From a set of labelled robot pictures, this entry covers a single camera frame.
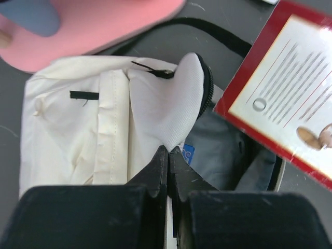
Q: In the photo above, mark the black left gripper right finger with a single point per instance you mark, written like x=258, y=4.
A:
x=204, y=217

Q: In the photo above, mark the pink three-tier shelf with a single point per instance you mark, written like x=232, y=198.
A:
x=87, y=27

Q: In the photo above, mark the red bordered white book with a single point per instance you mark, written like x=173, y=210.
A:
x=281, y=94

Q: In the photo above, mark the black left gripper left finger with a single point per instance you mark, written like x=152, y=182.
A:
x=132, y=215

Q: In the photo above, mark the beige canvas backpack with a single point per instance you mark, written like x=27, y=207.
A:
x=99, y=120

